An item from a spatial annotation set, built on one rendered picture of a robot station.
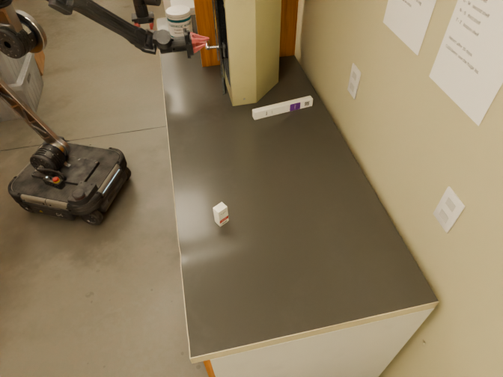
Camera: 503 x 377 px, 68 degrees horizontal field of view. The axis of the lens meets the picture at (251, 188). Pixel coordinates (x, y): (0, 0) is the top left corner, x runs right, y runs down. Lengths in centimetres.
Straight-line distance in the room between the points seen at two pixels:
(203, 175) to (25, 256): 156
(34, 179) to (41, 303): 79
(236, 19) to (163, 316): 151
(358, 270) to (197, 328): 49
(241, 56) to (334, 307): 102
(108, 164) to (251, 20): 148
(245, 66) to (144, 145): 162
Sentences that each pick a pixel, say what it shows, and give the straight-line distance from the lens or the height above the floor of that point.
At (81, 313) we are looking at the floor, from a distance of 231.
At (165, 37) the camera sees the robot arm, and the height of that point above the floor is 127.
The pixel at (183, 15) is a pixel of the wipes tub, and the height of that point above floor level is 108.
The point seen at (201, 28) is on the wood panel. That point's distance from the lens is 192.
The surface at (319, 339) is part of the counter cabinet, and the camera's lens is 115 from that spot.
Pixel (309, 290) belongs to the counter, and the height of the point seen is 94.
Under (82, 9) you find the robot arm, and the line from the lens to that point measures 148.
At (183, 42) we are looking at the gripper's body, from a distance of 163.
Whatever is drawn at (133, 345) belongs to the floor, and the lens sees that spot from 214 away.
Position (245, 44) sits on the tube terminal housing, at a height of 122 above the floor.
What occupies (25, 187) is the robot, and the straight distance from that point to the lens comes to 272.
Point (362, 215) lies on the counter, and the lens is 130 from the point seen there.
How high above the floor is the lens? 193
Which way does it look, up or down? 48 degrees down
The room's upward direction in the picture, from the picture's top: 2 degrees counter-clockwise
